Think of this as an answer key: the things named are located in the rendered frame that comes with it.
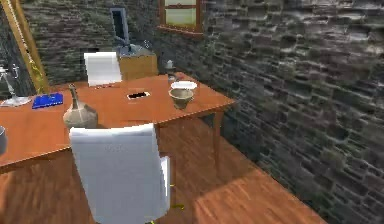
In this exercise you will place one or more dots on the beige bowl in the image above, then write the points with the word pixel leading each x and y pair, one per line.
pixel 181 96

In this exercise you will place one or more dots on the white plate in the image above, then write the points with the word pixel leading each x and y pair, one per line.
pixel 183 85

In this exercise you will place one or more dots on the small white bottle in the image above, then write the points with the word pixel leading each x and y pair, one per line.
pixel 169 64

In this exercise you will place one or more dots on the black phone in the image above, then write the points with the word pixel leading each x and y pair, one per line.
pixel 138 95

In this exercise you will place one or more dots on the brown wooden table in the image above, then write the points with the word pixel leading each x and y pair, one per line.
pixel 133 110

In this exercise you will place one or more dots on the wooden cabinet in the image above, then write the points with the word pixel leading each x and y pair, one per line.
pixel 138 65

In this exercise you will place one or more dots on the white chair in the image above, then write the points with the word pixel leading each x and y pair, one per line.
pixel 102 68
pixel 123 173

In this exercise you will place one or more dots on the wooden framed window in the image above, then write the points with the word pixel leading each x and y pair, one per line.
pixel 181 16

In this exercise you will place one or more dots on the grey clay vase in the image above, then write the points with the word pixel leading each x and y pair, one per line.
pixel 79 115

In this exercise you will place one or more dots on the blue book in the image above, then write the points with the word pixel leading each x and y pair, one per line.
pixel 48 100

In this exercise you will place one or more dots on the silver desk lamp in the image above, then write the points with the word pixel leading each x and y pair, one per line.
pixel 11 96

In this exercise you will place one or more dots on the grey cup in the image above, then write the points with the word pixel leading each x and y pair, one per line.
pixel 2 140

